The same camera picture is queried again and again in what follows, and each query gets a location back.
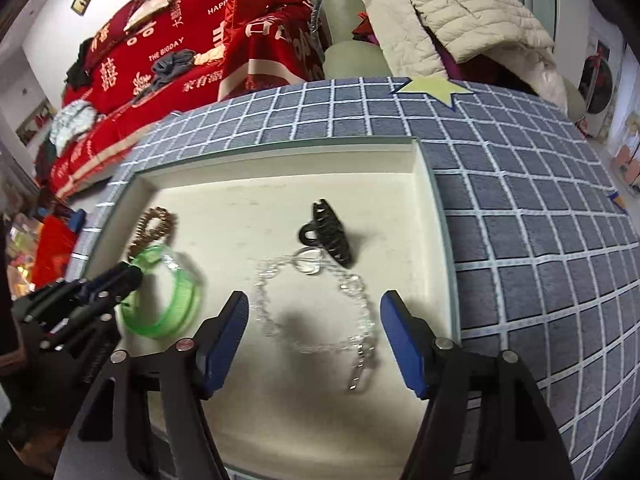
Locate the dark clothes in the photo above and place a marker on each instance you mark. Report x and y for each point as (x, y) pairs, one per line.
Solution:
(77, 67)

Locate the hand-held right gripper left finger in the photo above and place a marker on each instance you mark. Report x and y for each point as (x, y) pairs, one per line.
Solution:
(227, 345)

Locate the beige green printed cushion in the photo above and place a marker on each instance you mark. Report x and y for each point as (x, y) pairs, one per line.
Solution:
(155, 5)

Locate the green translucent bangle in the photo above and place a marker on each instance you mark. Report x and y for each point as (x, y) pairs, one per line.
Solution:
(185, 290)

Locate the plain red cushion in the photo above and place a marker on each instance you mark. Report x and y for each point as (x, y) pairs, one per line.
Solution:
(242, 10)

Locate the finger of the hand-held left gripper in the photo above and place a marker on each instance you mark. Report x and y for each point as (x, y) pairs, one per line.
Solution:
(110, 274)
(100, 310)

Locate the beige down jacket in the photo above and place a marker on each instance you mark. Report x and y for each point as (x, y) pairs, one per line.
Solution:
(465, 15)

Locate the wooden figure ornaments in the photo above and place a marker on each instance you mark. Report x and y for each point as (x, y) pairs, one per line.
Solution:
(630, 157)

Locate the grey checked blanket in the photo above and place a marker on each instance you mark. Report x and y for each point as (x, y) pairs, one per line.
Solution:
(525, 240)

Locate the purple garment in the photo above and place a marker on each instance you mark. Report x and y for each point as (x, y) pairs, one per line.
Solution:
(455, 67)

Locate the framed wall picture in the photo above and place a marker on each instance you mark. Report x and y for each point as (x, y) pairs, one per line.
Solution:
(35, 122)

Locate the cream jewelry tray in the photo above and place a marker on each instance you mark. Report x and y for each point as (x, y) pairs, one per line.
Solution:
(240, 220)

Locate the red bag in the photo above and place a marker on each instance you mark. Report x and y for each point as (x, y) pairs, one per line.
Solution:
(52, 252)

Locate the red printed cushion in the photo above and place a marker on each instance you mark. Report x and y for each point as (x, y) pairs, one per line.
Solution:
(112, 35)

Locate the small black picture frame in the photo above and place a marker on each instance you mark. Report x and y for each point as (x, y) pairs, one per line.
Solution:
(82, 0)

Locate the black hair claw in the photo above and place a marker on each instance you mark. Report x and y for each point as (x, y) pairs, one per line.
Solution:
(327, 237)

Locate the pale green armchair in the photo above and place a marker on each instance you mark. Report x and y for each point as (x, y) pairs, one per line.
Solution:
(350, 57)

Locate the red printed sofa cover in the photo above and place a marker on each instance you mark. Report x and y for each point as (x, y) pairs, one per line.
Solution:
(200, 25)

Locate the yellow star patch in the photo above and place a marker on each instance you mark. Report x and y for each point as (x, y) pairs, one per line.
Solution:
(430, 89)

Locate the white grey knitted cloth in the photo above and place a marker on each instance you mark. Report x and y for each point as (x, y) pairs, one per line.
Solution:
(72, 125)

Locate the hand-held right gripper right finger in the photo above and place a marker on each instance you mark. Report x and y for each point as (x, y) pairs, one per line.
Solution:
(402, 345)

